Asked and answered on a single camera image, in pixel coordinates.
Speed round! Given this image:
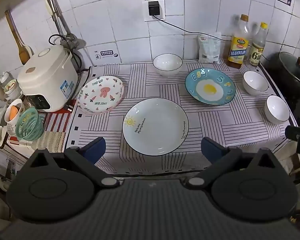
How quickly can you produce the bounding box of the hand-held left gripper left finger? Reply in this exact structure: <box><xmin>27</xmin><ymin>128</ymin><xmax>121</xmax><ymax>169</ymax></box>
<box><xmin>23</xmin><ymin>137</ymin><xmax>120</xmax><ymax>188</ymax></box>

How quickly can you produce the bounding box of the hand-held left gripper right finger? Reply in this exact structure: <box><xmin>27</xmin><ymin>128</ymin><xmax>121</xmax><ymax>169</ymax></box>
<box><xmin>186</xmin><ymin>137</ymin><xmax>278</xmax><ymax>188</ymax></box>

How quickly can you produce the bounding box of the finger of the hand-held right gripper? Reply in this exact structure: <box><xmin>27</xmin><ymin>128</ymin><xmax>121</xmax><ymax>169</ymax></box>
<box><xmin>284</xmin><ymin>126</ymin><xmax>300</xmax><ymax>141</ymax></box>

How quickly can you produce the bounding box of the white bowl with dark rim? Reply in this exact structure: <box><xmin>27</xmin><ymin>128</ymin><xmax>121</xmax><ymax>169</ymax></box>
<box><xmin>153</xmin><ymin>54</ymin><xmax>183</xmax><ymax>77</ymax></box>
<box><xmin>264</xmin><ymin>95</ymin><xmax>290</xmax><ymax>124</ymax></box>
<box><xmin>243</xmin><ymin>70</ymin><xmax>269</xmax><ymax>96</ymax></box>

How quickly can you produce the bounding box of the striped white tablecloth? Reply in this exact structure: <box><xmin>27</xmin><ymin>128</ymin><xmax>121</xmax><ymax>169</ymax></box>
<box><xmin>64</xmin><ymin>61</ymin><xmax>300</xmax><ymax>178</ymax></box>

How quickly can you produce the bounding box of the beige woven mat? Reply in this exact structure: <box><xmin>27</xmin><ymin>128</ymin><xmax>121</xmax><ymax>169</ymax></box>
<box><xmin>31</xmin><ymin>131</ymin><xmax>67</xmax><ymax>151</ymax></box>

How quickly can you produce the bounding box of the red striped cloth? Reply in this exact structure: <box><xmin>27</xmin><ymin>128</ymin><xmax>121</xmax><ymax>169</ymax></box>
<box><xmin>39</xmin><ymin>110</ymin><xmax>77</xmax><ymax>133</ymax></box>

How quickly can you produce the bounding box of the black pot with glass lid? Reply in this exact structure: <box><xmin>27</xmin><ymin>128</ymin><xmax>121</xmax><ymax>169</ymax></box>
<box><xmin>264</xmin><ymin>51</ymin><xmax>300</xmax><ymax>112</ymax></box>

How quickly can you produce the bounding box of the pink rabbit print plate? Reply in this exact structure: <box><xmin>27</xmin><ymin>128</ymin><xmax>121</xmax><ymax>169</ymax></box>
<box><xmin>77</xmin><ymin>76</ymin><xmax>125</xmax><ymax>116</ymax></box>

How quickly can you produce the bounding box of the white sun print plate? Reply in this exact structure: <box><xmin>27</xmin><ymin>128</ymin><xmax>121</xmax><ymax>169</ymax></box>
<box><xmin>122</xmin><ymin>98</ymin><xmax>189</xmax><ymax>156</ymax></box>

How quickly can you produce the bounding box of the blue fried egg plate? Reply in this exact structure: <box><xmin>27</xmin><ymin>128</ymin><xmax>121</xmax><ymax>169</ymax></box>
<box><xmin>185</xmin><ymin>68</ymin><xmax>236</xmax><ymax>106</ymax></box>

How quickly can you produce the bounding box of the green plastic basket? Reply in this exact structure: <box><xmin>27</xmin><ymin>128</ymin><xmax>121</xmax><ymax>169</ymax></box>
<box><xmin>15</xmin><ymin>106</ymin><xmax>45</xmax><ymax>141</ymax></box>

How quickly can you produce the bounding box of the white rice cooker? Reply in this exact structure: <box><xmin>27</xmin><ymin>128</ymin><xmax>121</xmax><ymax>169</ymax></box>
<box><xmin>17</xmin><ymin>45</ymin><xmax>80</xmax><ymax>112</ymax></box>

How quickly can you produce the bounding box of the clear vinegar bottle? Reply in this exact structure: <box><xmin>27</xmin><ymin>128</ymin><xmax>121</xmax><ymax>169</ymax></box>
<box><xmin>247</xmin><ymin>22</ymin><xmax>269</xmax><ymax>67</ymax></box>

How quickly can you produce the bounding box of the white printed mug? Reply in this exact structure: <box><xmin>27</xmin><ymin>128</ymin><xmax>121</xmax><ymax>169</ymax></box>
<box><xmin>3</xmin><ymin>98</ymin><xmax>26</xmax><ymax>136</ymax></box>

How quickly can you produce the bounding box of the yellow label cooking wine bottle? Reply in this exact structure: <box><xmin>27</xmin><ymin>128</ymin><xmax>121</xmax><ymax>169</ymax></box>
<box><xmin>227</xmin><ymin>14</ymin><xmax>250</xmax><ymax>69</ymax></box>

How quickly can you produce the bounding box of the white salt bag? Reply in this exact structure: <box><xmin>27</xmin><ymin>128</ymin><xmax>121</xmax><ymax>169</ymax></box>
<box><xmin>197</xmin><ymin>32</ymin><xmax>222</xmax><ymax>64</ymax></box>

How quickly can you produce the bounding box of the small glass jar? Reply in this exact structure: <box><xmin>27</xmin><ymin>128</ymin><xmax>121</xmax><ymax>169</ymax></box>
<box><xmin>0</xmin><ymin>72</ymin><xmax>22</xmax><ymax>101</ymax></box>

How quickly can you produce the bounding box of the wooden spatula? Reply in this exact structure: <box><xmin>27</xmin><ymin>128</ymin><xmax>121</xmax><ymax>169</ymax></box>
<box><xmin>4</xmin><ymin>10</ymin><xmax>32</xmax><ymax>66</ymax></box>

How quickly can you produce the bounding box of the hanging metal ladle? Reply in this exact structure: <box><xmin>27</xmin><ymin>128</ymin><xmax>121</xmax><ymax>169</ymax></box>
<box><xmin>42</xmin><ymin>0</ymin><xmax>86</xmax><ymax>48</ymax></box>

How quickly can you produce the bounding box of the black charger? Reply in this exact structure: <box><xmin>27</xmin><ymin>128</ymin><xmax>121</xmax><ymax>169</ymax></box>
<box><xmin>148</xmin><ymin>1</ymin><xmax>160</xmax><ymax>17</ymax></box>

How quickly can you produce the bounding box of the white wall sticker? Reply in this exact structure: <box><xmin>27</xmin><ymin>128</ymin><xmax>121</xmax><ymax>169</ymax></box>
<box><xmin>93</xmin><ymin>49</ymin><xmax>121</xmax><ymax>64</ymax></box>

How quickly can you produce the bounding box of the black rice cooker cable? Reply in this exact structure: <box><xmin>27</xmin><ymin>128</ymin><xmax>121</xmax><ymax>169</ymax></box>
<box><xmin>48</xmin><ymin>34</ymin><xmax>83</xmax><ymax>82</ymax></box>

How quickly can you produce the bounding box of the black charger cable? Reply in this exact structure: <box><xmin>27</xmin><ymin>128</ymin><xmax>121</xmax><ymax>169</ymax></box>
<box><xmin>152</xmin><ymin>14</ymin><xmax>237</xmax><ymax>41</ymax></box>

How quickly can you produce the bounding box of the white wall socket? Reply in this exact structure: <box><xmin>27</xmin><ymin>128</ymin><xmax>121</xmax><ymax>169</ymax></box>
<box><xmin>142</xmin><ymin>0</ymin><xmax>166</xmax><ymax>22</ymax></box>

